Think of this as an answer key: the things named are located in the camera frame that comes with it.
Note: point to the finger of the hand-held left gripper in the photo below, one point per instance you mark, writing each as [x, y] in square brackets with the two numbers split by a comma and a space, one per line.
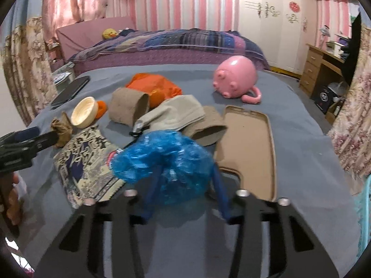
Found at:
[46, 141]

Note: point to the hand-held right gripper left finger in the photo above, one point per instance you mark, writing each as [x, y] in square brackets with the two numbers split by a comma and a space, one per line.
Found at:
[154, 185]

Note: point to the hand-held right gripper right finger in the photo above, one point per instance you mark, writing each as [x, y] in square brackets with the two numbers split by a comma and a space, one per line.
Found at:
[222, 192]

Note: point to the blue plastic bag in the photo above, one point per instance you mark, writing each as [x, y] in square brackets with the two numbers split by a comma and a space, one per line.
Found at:
[162, 156]

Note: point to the patterned cloth pouch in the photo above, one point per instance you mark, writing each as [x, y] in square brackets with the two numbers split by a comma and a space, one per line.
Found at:
[87, 165]

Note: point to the beige cloth bag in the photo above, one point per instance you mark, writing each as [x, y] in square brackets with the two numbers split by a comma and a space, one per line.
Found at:
[174, 113]

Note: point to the orange plastic bag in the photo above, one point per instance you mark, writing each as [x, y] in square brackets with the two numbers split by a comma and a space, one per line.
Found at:
[156, 85]

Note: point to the person's left hand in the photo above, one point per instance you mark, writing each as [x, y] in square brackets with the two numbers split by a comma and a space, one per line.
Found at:
[16, 202]

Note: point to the beige phone case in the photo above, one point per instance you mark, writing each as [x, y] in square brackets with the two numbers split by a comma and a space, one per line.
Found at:
[246, 153]

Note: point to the black laptop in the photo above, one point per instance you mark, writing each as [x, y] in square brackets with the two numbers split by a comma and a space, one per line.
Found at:
[71, 91]

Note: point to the floral curtain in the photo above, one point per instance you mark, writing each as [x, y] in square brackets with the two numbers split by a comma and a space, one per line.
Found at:
[23, 72]
[352, 127]

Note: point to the pink pig cup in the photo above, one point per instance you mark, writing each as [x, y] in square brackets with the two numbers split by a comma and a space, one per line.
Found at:
[236, 75]

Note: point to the yellow duck plush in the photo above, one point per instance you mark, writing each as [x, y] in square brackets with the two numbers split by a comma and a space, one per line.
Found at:
[109, 34]

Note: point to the purple bed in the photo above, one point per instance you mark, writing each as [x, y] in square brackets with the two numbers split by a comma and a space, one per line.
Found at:
[174, 55]

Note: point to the black box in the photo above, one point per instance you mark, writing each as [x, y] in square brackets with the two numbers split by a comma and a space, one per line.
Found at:
[329, 97]

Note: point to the pink striped curtain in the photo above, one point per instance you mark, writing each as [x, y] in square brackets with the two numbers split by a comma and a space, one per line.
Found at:
[87, 3]

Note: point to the plaid quilt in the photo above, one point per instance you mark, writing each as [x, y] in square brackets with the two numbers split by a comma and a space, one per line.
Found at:
[179, 39]

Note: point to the wooden desk with drawers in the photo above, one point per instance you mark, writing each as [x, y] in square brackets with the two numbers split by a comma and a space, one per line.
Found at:
[314, 69]

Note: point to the white wardrobe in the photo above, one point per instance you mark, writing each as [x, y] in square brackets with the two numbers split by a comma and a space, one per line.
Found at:
[275, 29]

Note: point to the desk lamp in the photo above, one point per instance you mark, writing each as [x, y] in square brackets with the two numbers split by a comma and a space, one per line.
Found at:
[324, 33]

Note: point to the dark hanging cloth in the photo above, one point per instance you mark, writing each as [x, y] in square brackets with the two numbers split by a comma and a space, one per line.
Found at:
[352, 52]

